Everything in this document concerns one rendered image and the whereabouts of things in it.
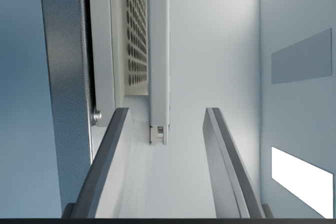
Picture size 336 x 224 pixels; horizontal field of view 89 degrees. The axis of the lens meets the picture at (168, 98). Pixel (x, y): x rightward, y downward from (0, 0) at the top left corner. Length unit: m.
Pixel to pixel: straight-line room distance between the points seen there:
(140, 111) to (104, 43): 0.07
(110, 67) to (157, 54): 0.04
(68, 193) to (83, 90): 0.10
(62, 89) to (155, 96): 0.08
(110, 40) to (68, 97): 0.06
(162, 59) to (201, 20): 3.89
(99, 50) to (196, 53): 3.64
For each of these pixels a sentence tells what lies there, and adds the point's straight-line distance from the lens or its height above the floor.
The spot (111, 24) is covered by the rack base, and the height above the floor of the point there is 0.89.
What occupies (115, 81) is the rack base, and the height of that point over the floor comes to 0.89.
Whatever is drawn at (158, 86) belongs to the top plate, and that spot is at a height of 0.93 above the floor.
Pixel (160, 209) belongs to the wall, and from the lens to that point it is 4.31.
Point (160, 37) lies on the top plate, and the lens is 0.16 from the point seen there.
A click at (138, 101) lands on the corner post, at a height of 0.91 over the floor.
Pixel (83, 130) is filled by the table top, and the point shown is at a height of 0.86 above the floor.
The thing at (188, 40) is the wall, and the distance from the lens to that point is 3.85.
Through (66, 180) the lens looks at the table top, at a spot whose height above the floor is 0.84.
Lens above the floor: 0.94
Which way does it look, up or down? level
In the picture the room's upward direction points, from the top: 90 degrees clockwise
